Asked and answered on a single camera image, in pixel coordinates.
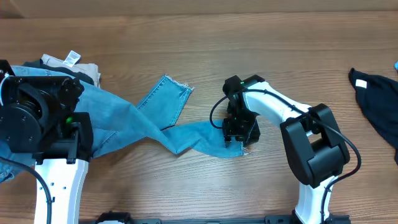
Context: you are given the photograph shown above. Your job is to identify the blue denim jeans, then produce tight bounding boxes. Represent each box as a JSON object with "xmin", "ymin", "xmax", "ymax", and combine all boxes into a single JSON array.
[{"xmin": 1, "ymin": 66, "xmax": 245, "ymax": 181}]

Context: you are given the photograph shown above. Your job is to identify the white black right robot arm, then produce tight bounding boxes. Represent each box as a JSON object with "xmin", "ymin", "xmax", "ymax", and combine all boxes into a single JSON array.
[{"xmin": 221, "ymin": 75, "xmax": 351, "ymax": 223}]

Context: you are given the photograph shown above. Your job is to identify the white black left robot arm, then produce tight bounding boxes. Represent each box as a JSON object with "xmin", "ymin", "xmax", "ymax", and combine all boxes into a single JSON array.
[{"xmin": 1, "ymin": 60, "xmax": 93, "ymax": 223}]

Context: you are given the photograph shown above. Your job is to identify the black garment right side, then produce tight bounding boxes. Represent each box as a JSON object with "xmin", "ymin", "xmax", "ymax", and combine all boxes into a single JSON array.
[{"xmin": 348, "ymin": 68, "xmax": 397, "ymax": 149}]

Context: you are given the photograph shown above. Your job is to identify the black shirt white letters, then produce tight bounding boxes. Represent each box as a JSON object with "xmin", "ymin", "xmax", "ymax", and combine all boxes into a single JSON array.
[{"xmin": 23, "ymin": 59, "xmax": 95, "ymax": 85}]

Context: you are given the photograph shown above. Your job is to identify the folded beige garment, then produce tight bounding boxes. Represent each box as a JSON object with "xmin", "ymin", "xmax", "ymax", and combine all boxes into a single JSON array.
[{"xmin": 41, "ymin": 50, "xmax": 101, "ymax": 88}]

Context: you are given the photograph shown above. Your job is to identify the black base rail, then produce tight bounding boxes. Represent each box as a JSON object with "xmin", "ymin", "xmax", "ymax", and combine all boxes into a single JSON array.
[{"xmin": 77, "ymin": 210, "xmax": 352, "ymax": 224}]

